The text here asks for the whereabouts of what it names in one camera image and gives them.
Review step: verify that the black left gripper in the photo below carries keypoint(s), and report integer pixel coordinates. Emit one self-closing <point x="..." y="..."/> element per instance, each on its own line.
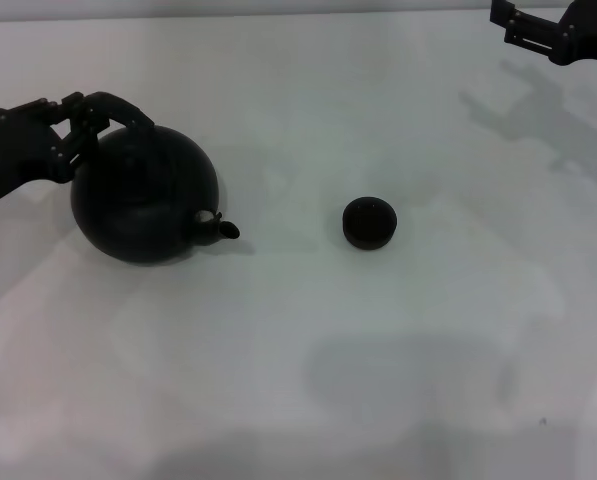
<point x="13" y="150"/>

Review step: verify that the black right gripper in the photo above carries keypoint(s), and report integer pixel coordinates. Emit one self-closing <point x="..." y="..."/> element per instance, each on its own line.
<point x="593" y="30"/>

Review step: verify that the small dark teacup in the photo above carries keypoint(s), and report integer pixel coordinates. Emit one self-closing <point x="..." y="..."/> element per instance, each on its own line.
<point x="370" y="225"/>

